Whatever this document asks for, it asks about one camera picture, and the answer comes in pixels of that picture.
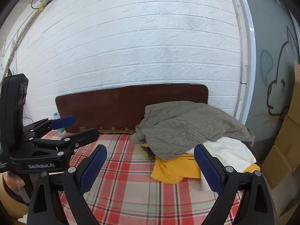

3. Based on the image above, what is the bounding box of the cardboard box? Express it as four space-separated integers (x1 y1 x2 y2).
260 115 300 191
286 60 300 128

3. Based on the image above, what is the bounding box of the mustard yellow garment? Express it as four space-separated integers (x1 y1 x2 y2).
150 153 261 185

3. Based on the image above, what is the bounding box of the white wall trim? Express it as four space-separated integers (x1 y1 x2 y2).
226 0 256 125

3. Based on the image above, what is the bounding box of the white garment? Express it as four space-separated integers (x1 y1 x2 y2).
200 136 257 192

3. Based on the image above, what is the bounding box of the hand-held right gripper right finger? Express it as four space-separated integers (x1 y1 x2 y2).
194 144 276 225

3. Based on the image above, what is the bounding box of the plaid bed sheet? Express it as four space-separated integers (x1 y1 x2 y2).
42 131 244 225

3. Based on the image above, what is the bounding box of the grey striped garment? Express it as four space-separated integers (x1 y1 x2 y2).
131 101 255 161

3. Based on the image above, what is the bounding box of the person's left hand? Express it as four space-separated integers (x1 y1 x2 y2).
1 172 25 190

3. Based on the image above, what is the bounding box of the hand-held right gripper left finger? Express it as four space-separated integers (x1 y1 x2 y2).
27 145 107 225

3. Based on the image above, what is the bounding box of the brown wooden headboard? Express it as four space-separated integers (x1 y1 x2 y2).
55 84 209 134

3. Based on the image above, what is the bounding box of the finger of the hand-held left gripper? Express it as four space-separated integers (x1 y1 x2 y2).
23 115 77 138
28 128 100 158

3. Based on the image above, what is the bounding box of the thin yellow-green wall pipe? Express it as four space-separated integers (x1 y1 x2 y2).
1 6 46 75

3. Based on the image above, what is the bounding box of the plastic bottle with green label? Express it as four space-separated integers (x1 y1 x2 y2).
52 112 67 135

